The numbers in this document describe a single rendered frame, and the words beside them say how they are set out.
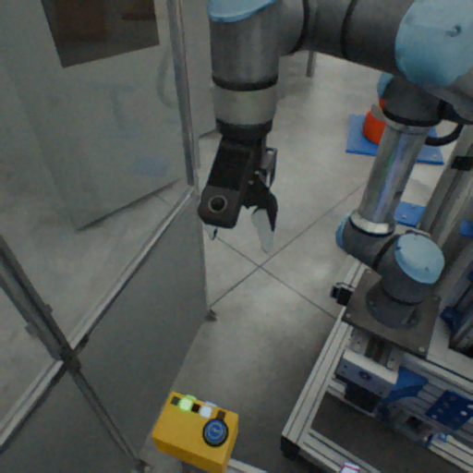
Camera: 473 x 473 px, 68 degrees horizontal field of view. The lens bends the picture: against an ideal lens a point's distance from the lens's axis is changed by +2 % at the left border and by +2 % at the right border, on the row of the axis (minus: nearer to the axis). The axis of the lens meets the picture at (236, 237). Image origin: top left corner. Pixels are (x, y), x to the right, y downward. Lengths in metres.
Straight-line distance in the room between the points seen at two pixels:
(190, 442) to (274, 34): 0.73
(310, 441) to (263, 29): 1.58
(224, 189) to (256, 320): 1.87
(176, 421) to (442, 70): 0.75
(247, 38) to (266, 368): 1.87
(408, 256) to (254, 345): 1.39
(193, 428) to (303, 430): 0.97
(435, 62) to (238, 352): 1.91
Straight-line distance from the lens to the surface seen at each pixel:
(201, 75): 3.88
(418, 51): 0.38
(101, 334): 1.19
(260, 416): 1.99
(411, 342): 1.06
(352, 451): 1.78
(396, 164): 0.85
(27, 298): 0.89
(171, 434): 0.84
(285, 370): 2.09
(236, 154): 0.43
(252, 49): 0.39
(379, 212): 0.92
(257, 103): 0.41
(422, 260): 0.93
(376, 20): 0.40
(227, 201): 0.40
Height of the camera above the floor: 1.86
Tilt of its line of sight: 43 degrees down
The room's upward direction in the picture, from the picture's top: straight up
